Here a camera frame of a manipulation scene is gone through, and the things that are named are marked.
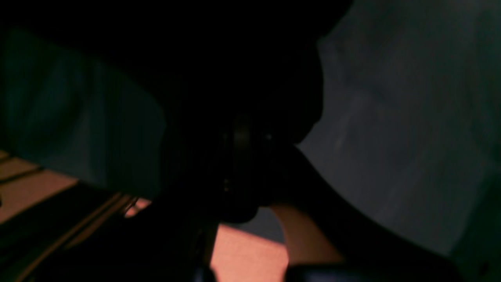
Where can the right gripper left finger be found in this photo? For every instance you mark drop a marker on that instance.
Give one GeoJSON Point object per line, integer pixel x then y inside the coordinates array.
{"type": "Point", "coordinates": [172, 240]}

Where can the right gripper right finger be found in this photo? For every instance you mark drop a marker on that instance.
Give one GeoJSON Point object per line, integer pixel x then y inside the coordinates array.
{"type": "Point", "coordinates": [372, 253]}

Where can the black t-shirt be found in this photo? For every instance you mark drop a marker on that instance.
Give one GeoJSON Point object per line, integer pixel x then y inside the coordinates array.
{"type": "Point", "coordinates": [147, 97]}

